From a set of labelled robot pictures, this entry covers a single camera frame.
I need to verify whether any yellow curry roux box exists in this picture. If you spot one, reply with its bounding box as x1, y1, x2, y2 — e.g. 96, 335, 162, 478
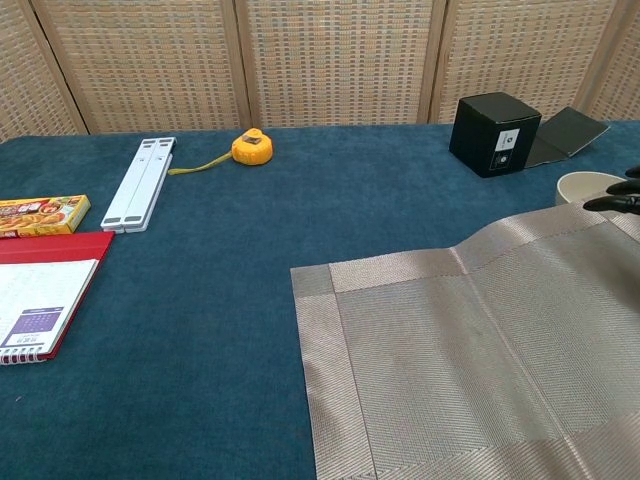
0, 194, 92, 239

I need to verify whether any white folding laptop stand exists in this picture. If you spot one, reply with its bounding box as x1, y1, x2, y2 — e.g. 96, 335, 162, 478
100, 136, 178, 235

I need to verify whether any grey-brown woven placemat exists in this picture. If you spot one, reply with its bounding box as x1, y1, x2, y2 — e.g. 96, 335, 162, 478
289, 202, 640, 480

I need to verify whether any black folded card flap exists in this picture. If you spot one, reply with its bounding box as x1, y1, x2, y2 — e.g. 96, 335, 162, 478
523, 106, 612, 170

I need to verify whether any black cube box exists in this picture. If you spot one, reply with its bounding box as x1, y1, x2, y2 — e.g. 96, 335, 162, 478
448, 93, 543, 179

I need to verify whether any yellow tape measure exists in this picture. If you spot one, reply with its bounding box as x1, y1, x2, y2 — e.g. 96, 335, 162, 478
167, 127, 275, 176

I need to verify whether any blue felt table cover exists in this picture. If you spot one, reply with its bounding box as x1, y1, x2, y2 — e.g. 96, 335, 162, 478
0, 119, 640, 480

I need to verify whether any red spiral notebook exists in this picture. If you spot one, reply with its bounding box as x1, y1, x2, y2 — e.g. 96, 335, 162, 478
0, 230, 117, 362

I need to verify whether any cream round bowl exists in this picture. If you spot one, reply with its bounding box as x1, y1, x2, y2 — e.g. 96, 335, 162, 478
555, 170, 629, 207

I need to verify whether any woven bamboo screen panel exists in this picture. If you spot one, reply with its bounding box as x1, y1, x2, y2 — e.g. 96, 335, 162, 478
29, 0, 251, 135
234, 0, 449, 130
574, 0, 640, 124
429, 0, 619, 125
0, 0, 91, 144

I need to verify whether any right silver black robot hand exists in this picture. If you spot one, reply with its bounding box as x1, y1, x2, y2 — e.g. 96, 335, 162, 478
583, 166, 640, 217

